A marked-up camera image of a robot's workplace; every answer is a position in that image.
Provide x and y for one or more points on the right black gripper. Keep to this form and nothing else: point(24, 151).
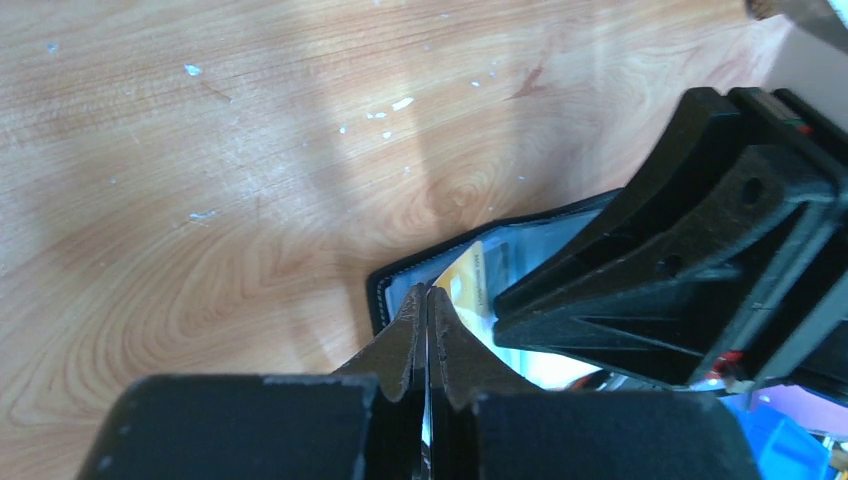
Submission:
point(758, 266)

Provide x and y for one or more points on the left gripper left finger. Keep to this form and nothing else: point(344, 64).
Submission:
point(362, 421)

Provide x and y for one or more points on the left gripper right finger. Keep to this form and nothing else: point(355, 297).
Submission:
point(488, 422)

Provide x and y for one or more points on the yellow credit card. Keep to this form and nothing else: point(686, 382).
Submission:
point(465, 283)

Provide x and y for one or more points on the black card holder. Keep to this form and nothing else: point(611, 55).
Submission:
point(513, 247)

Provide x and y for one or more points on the blue plastic bin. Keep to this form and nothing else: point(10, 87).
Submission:
point(781, 448)

